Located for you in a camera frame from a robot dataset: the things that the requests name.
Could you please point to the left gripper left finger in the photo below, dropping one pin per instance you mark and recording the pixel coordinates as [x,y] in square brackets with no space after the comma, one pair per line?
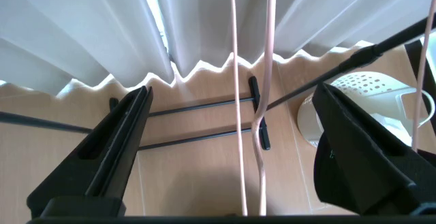
[102,169]

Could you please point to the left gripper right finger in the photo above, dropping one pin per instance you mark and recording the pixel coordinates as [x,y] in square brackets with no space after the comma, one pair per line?
[381,169]

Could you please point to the white laundry basket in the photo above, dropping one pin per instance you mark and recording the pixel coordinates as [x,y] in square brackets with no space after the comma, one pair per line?
[357,84]

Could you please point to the pink clothes hanger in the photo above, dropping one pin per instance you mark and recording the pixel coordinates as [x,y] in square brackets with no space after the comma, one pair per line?
[422,81]
[270,13]

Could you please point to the black clothes rack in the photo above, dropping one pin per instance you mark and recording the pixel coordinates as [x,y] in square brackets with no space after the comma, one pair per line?
[361,58]

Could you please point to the beige curtain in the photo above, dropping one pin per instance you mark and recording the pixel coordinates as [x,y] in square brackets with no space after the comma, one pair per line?
[68,30]

